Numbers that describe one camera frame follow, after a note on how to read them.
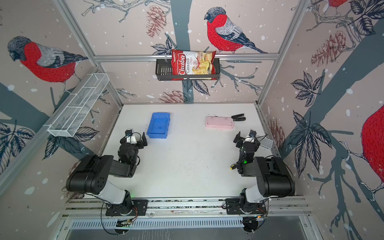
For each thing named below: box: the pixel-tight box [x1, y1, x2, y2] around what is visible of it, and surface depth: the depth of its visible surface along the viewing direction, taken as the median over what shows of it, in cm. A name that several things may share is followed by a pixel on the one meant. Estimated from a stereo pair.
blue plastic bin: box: [146, 112, 171, 139], surface depth 110 cm
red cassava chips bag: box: [171, 49, 217, 80], surface depth 90 cm
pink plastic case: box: [205, 116, 234, 129], surface depth 109 cm
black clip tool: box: [231, 113, 246, 121], surface depth 112 cm
